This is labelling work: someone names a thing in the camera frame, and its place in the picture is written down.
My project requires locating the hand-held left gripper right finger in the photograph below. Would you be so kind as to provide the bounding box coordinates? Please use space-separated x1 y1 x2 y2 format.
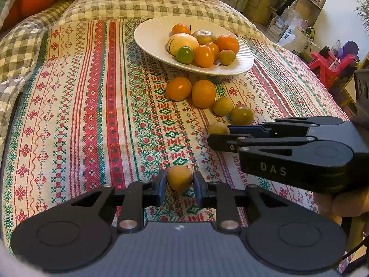
193 171 290 234

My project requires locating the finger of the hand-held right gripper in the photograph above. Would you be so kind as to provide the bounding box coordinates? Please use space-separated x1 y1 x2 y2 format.
207 133 315 163
227 117 318 138

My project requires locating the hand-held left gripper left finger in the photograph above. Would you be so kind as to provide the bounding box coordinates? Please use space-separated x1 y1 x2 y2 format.
71 170 168 233

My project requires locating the yellow tomato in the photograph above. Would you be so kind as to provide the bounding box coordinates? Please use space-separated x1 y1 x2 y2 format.
208 121 230 135
167 166 193 191

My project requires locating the yellow-green tomato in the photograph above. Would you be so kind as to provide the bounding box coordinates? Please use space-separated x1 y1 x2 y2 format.
213 96 234 116
217 50 236 66

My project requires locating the orange tomato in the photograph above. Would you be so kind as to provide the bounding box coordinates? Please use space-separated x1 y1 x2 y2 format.
166 76 193 101
193 44 215 68
205 42 220 62

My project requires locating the small mandarin orange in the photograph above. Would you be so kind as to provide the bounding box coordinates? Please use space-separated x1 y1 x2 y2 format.
171 23 192 36

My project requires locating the white ribbed plate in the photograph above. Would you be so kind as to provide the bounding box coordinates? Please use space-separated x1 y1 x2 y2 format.
133 16 255 76

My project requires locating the person's right hand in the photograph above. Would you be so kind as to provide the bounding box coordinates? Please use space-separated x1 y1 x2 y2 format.
313 179 369 226

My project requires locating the olive green tomato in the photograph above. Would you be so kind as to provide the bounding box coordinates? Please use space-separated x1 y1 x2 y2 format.
230 105 254 126

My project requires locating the yellow wooden furniture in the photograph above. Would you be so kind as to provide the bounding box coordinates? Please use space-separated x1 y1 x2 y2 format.
342 78 358 114

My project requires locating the dark perforated box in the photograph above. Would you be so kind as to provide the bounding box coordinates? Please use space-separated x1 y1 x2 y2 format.
354 66 369 124

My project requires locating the red plastic toy chair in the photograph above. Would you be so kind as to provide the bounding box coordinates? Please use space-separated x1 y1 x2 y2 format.
307 46 358 90

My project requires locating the white printed bag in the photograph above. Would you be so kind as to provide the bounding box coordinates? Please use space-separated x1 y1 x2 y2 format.
277 20 312 54

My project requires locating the striped patterned blanket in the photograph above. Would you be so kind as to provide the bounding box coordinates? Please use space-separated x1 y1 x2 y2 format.
0 17 351 266

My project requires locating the yellow pear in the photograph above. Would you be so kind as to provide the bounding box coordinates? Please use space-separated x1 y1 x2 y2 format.
167 33 200 56

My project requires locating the purple plastic toy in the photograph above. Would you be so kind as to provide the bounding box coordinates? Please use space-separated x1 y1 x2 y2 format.
339 41 360 62

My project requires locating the dry plant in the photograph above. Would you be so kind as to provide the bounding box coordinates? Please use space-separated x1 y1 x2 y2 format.
356 0 369 35

